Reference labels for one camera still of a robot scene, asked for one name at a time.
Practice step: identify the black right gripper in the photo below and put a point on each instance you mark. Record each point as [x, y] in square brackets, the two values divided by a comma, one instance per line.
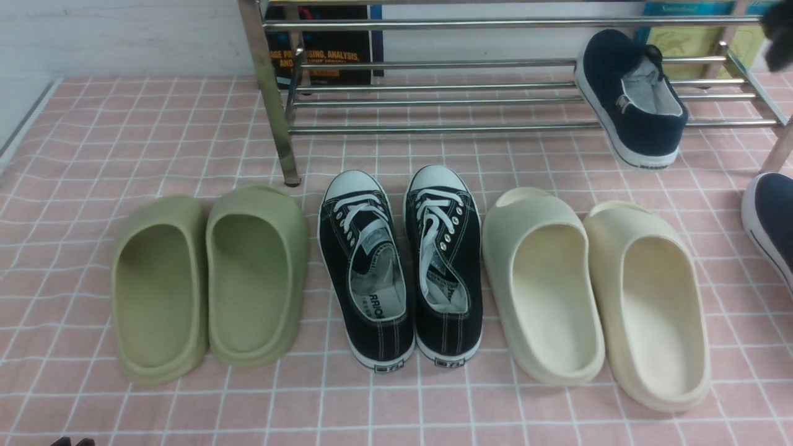
[776, 24]

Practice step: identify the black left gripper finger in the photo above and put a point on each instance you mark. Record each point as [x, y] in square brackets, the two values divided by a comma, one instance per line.
[64, 441]

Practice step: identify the navy slip-on shoe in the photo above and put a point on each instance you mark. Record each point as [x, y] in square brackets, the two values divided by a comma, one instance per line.
[625, 84]
[766, 214]

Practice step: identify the silver metal shoe rack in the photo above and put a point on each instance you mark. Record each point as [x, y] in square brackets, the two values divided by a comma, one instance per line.
[281, 115]

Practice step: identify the teal and yellow book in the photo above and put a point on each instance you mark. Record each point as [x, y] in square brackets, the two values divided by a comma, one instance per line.
[698, 40]

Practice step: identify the green left slide slipper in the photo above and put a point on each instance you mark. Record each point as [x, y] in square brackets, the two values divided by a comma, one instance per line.
[159, 290]

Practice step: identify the green slide slipper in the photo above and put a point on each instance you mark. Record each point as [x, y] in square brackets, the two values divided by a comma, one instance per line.
[257, 242]
[159, 290]

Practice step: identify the green right slide slipper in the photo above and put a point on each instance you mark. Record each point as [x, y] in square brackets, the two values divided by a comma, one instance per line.
[257, 242]

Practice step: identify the pink checkered tablecloth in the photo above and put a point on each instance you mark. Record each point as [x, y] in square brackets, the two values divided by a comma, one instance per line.
[102, 147]

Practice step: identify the cream right slide slipper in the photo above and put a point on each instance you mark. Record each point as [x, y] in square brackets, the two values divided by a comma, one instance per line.
[650, 307]

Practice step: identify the cream slide slipper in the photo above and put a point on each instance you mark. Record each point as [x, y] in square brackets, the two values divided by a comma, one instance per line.
[536, 255]
[650, 307]

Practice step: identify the black left canvas sneaker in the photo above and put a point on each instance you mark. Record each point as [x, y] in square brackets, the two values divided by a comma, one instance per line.
[356, 236]

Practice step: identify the black canvas sneaker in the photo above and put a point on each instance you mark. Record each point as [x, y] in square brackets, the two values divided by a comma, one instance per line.
[356, 236]
[443, 229]

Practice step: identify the cream left slide slipper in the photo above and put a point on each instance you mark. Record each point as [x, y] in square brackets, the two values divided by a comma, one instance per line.
[536, 255]

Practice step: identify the black right canvas sneaker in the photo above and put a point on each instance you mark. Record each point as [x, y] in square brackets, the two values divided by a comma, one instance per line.
[443, 229]

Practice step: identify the black image processing book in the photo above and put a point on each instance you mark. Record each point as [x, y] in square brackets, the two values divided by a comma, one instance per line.
[330, 47]

